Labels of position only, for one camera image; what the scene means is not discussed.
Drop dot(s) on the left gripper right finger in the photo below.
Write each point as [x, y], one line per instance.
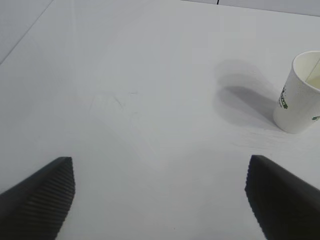
[285, 205]

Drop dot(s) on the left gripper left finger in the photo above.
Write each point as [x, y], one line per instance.
[40, 205]

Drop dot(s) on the white paper coffee cup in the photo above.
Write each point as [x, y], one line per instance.
[292, 105]

